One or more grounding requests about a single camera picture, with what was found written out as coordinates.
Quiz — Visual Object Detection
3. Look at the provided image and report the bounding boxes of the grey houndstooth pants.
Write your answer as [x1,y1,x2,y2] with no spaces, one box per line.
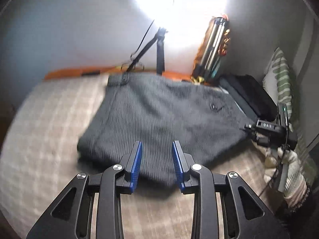
[77,73,251,187]

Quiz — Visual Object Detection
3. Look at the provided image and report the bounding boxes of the gloved right hand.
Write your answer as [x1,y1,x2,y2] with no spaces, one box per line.
[263,147,307,208]

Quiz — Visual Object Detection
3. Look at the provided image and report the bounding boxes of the green striped pillow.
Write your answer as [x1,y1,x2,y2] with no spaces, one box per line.
[262,47,317,185]

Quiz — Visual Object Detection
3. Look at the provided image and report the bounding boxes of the plaid beige bed sheet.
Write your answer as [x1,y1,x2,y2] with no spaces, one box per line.
[0,74,282,239]

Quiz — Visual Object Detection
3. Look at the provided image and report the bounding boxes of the folded silver tripod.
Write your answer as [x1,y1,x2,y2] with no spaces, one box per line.
[191,16,229,80]

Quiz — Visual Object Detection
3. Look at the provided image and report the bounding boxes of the orange patterned cloth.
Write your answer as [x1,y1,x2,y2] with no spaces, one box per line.
[190,13,231,84]

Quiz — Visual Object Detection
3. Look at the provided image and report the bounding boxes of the black mini tripod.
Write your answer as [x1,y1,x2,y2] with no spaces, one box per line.
[125,27,168,76]

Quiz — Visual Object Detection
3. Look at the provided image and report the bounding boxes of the black power cable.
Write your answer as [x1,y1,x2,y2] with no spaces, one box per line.
[120,19,155,71]

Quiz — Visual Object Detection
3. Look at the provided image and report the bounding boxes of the white ring light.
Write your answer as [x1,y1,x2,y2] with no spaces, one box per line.
[134,0,228,30]

